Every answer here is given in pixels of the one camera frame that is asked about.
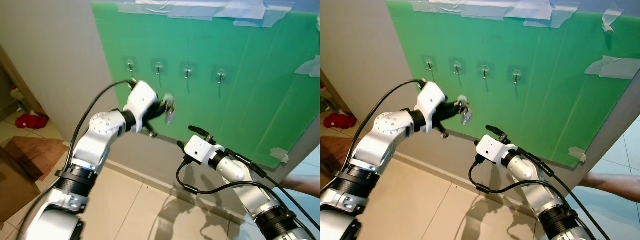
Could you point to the robot silver left arm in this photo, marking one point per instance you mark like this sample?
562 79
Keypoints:
385 132
97 135

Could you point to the robot silver right arm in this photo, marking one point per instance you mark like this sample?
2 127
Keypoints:
235 170
527 172

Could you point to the person's bare forearm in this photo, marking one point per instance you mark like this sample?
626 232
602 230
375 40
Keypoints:
615 187
305 185

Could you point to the clear adhesive metal hook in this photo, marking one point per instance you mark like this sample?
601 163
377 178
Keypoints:
130 65
484 70
220 76
187 70
456 66
158 67
429 64
515 76

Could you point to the green board with hooks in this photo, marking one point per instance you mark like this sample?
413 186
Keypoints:
240 110
540 110

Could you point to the clear tape piece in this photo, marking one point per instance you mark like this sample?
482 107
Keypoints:
450 7
250 10
311 67
545 10
577 153
615 67
280 155
611 17
150 9

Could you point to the red cloth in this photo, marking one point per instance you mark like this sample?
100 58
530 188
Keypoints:
32 121
343 121

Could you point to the brown cardboard box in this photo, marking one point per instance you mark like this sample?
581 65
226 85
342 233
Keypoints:
15 185

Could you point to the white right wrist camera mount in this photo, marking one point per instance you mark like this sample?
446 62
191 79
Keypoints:
199 149
491 149

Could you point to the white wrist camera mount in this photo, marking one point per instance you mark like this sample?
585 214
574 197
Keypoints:
141 102
199 149
432 102
491 149

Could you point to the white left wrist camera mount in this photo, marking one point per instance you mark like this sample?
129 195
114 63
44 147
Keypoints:
432 102
141 102

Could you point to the wooden door frame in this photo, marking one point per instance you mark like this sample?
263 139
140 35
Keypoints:
330 92

